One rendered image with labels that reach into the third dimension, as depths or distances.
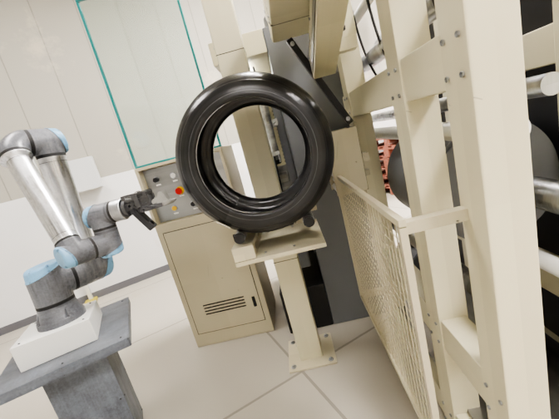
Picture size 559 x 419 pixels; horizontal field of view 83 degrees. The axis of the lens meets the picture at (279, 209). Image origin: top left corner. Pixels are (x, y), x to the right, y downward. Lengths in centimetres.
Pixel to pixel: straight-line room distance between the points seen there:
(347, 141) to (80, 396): 163
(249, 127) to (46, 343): 126
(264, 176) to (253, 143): 17
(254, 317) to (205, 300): 35
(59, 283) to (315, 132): 126
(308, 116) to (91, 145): 326
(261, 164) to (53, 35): 323
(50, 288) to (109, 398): 57
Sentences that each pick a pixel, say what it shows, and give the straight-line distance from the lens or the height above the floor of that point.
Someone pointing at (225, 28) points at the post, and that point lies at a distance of 163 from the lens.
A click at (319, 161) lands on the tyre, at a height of 112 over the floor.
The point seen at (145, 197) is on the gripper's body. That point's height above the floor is 114.
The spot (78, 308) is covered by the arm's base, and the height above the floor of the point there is 73.
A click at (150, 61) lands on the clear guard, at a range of 211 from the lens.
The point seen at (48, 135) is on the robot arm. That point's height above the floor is 149.
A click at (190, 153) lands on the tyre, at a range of 118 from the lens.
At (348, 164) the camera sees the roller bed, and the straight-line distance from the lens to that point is 151.
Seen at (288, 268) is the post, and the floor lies 57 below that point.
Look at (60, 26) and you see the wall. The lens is 441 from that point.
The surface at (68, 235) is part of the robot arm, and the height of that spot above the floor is 108.
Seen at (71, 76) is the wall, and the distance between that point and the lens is 425.
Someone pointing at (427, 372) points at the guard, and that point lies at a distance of 95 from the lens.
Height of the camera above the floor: 124
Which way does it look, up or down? 13 degrees down
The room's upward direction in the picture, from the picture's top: 15 degrees counter-clockwise
